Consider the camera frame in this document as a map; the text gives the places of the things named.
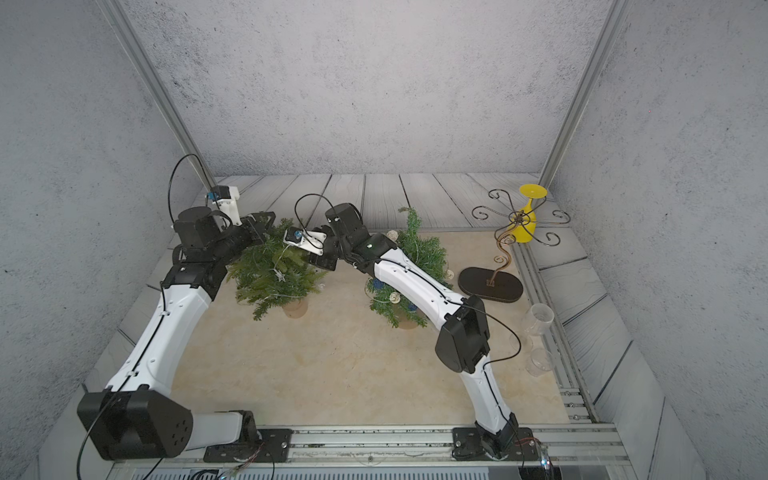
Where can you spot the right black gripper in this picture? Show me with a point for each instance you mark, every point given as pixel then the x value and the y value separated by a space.
pixel 322 262

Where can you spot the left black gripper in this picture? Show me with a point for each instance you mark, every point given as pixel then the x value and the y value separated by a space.
pixel 254 228

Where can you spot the fern tree wooden base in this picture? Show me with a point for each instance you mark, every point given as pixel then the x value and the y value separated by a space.
pixel 273 274

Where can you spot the small christmas tree wooden base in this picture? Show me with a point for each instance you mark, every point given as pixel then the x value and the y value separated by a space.
pixel 428 254

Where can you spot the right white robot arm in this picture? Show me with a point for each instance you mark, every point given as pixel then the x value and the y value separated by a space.
pixel 462 322

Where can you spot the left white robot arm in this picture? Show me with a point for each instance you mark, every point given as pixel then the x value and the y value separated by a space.
pixel 134 417

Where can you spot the beige table mat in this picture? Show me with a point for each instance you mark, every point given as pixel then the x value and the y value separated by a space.
pixel 339 364

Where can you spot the yellow plastic goblet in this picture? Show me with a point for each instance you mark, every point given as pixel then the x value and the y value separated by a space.
pixel 523 224

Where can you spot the clear plastic wine glass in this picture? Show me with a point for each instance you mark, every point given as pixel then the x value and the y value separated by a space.
pixel 536 359

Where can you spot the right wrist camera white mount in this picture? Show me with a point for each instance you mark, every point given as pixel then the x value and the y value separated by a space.
pixel 309 241

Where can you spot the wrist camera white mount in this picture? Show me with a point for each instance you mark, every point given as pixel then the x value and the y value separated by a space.
pixel 225 199
pixel 309 241

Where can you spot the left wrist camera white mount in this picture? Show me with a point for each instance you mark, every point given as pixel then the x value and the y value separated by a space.
pixel 225 199

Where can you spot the black scroll wire stand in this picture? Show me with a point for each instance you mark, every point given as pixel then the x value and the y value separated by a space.
pixel 499 285

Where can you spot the aluminium front rail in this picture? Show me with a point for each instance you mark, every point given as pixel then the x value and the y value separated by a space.
pixel 557 451

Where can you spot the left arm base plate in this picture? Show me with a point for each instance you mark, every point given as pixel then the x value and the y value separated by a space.
pixel 267 445

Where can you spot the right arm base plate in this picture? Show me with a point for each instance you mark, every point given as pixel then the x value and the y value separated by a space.
pixel 511 443

